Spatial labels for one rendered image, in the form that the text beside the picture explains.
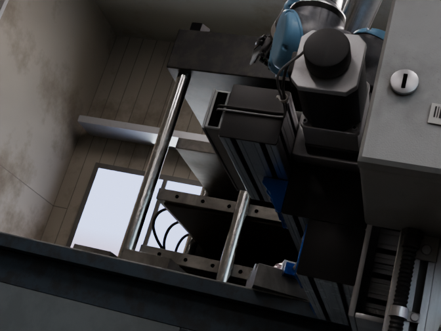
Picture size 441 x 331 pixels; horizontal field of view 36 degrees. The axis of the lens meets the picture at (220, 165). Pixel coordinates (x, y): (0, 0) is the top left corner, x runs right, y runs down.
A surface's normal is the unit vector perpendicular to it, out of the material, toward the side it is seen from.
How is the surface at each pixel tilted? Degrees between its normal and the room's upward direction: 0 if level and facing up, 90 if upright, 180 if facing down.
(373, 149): 90
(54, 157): 90
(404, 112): 89
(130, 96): 90
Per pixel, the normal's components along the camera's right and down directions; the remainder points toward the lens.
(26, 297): -0.24, -0.40
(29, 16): 0.94, 0.16
